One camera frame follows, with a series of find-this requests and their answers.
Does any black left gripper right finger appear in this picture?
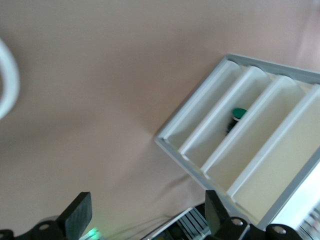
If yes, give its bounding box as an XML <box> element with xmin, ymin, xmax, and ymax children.
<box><xmin>204</xmin><ymin>189</ymin><xmax>310</xmax><ymax>240</ymax></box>

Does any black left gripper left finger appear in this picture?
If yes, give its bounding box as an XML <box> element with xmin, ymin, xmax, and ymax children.
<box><xmin>0</xmin><ymin>191</ymin><xmax>93</xmax><ymax>240</ymax></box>

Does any white plastic drawer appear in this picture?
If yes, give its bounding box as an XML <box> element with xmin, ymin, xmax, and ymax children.
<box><xmin>202</xmin><ymin>74</ymin><xmax>307</xmax><ymax>181</ymax></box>
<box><xmin>163</xmin><ymin>59</ymin><xmax>247</xmax><ymax>153</ymax></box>
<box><xmin>226</xmin><ymin>83</ymin><xmax>320</xmax><ymax>218</ymax></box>
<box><xmin>178</xmin><ymin>65</ymin><xmax>272</xmax><ymax>163</ymax></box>

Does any green push button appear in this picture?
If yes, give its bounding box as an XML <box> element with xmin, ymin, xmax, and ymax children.
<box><xmin>223</xmin><ymin>107</ymin><xmax>248</xmax><ymax>137</ymax></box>

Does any white drawer cabinet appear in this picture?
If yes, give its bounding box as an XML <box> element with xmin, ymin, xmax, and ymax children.
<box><xmin>153</xmin><ymin>53</ymin><xmax>320</xmax><ymax>232</ymax></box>

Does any white curved plastic arc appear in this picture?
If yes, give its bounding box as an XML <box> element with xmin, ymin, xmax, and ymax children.
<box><xmin>0</xmin><ymin>37</ymin><xmax>21</xmax><ymax>120</ymax></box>

